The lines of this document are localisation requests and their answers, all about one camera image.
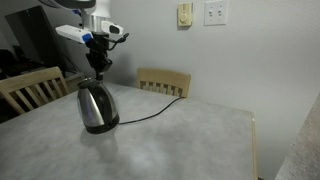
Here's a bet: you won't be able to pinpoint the stainless steel electric kettle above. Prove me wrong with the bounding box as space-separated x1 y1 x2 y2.
76 77 120 135

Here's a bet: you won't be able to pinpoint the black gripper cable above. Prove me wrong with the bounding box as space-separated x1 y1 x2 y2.
105 32 130 52

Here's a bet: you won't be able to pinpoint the white bar with blue end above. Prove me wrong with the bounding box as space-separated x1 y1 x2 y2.
55 24 94 45

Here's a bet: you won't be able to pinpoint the white double switch plate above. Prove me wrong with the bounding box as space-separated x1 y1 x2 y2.
203 0 230 27

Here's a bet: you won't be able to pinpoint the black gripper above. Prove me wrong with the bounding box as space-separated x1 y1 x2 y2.
85 31 113 81

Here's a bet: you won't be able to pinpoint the speckled grey countertop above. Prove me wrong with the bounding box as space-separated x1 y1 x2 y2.
274 94 320 180

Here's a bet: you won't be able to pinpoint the white camera box black face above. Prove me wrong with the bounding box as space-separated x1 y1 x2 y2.
100 20 124 36

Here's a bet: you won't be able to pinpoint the dark flat panel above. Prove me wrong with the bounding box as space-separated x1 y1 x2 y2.
4 4 69 73

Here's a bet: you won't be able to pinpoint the black kettle power cord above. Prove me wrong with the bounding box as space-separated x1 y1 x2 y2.
118 96 186 125

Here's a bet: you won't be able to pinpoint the cream wall thermostat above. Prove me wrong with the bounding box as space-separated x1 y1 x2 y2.
177 2 194 28

